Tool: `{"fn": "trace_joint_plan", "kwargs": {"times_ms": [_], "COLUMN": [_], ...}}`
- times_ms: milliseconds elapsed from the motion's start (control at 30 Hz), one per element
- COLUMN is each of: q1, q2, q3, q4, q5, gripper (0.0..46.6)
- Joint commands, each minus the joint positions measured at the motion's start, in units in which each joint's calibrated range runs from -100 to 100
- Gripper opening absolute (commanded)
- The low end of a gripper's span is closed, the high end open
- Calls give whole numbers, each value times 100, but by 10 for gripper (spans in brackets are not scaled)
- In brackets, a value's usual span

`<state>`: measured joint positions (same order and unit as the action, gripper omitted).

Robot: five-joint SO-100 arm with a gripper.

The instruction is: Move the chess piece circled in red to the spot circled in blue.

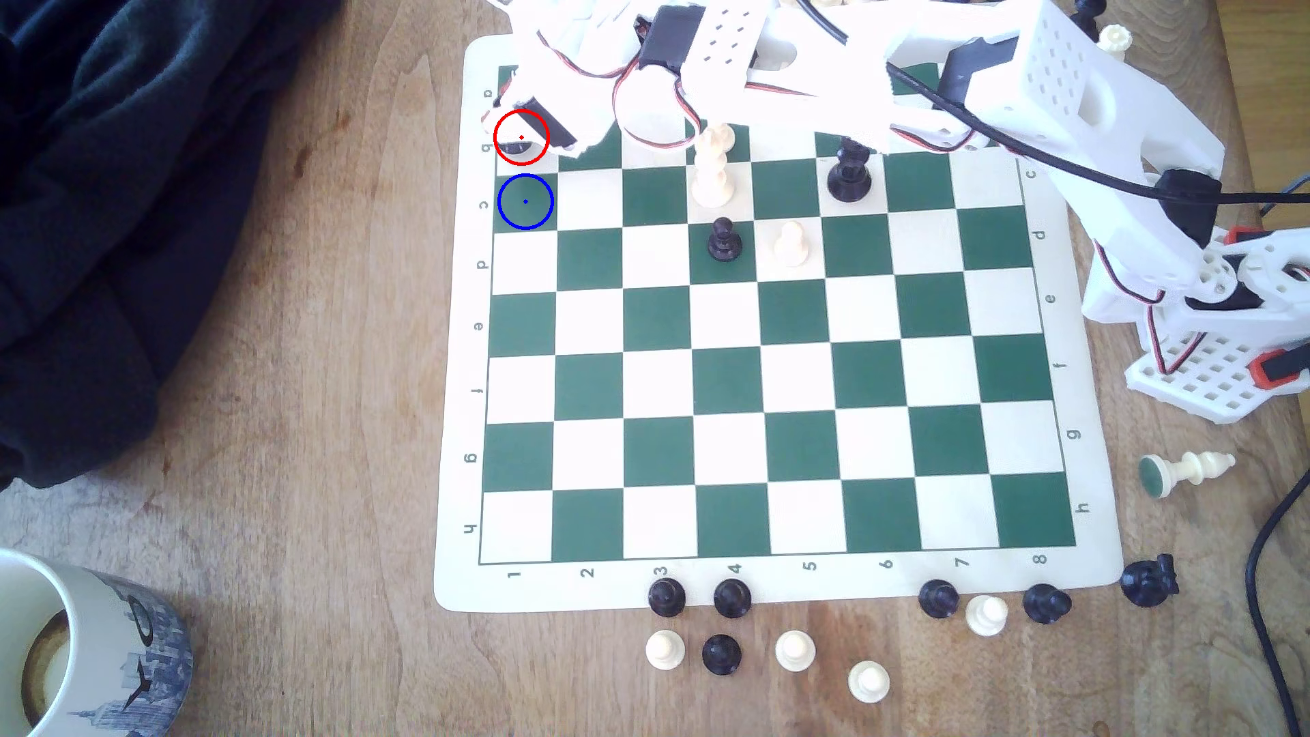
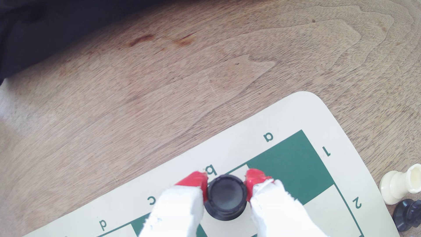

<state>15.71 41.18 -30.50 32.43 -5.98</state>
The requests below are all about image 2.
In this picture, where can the white chess piece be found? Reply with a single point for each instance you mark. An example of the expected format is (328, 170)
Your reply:
(398, 182)

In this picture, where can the black chess pawn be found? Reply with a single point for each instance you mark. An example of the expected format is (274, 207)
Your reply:
(226, 197)

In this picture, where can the black chess piece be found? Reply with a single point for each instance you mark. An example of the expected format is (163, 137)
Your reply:
(407, 214)

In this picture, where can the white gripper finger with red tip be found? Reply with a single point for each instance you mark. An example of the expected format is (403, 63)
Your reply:
(181, 210)
(276, 210)

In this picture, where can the green white chess board mat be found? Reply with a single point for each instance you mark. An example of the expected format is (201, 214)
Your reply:
(292, 158)

